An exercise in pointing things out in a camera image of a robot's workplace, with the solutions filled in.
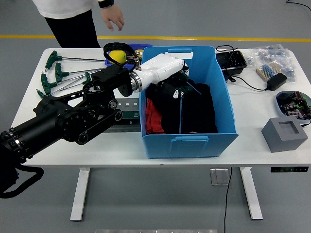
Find green grey hex key stand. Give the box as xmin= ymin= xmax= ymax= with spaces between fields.
xmin=104 ymin=98 xmax=141 ymax=133

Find black cloth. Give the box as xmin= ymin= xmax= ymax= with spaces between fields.
xmin=145 ymin=82 xmax=219 ymax=134

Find silver floor socket plate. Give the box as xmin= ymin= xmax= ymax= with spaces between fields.
xmin=209 ymin=168 xmax=231 ymax=186

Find person's left hand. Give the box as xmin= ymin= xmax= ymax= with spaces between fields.
xmin=101 ymin=3 xmax=125 ymax=32

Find black plastic tray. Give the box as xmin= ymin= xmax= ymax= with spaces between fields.
xmin=215 ymin=50 xmax=248 ymax=76

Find large green T-handle hex key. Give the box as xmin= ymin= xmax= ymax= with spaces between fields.
xmin=178 ymin=96 xmax=184 ymax=134

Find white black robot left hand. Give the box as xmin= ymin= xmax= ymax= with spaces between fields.
xmin=135 ymin=52 xmax=192 ymax=100

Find pile of electronic parts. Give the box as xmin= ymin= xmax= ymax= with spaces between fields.
xmin=276 ymin=91 xmax=311 ymax=120

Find small green T-handle hex key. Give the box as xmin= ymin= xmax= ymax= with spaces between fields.
xmin=170 ymin=74 xmax=202 ymax=95

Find light blue plate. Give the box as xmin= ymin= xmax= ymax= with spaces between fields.
xmin=276 ymin=91 xmax=311 ymax=121

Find white table leg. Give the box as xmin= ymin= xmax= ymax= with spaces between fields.
xmin=239 ymin=166 xmax=263 ymax=220
xmin=69 ymin=167 xmax=91 ymax=222

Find large blue plastic box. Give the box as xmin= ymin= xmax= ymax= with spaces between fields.
xmin=139 ymin=45 xmax=239 ymax=160

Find small dark blue bin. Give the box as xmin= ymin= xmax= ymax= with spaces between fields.
xmin=104 ymin=43 xmax=154 ymax=66

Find long green T-handle hex key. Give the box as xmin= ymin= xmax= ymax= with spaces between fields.
xmin=45 ymin=50 xmax=105 ymax=68

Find yellow ball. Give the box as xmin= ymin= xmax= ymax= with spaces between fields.
xmin=108 ymin=50 xmax=127 ymax=64

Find black power adapter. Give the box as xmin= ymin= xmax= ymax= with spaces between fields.
xmin=266 ymin=72 xmax=288 ymax=92

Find red cloth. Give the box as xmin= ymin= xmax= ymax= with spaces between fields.
xmin=145 ymin=98 xmax=166 ymax=134

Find grey foam block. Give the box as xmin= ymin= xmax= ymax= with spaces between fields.
xmin=261 ymin=116 xmax=309 ymax=153

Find black adapter cable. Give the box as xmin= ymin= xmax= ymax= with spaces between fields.
xmin=215 ymin=45 xmax=270 ymax=92

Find clear bags of components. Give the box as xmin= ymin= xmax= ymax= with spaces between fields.
xmin=242 ymin=44 xmax=297 ymax=83

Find thin black floor cable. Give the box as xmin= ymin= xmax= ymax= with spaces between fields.
xmin=286 ymin=0 xmax=311 ymax=12

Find resistor tape strip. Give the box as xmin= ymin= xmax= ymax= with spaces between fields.
xmin=256 ymin=62 xmax=284 ymax=81

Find black table control panel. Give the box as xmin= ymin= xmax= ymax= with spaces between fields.
xmin=270 ymin=166 xmax=309 ymax=173

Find person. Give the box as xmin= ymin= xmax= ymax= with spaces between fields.
xmin=31 ymin=0 xmax=102 ymax=49

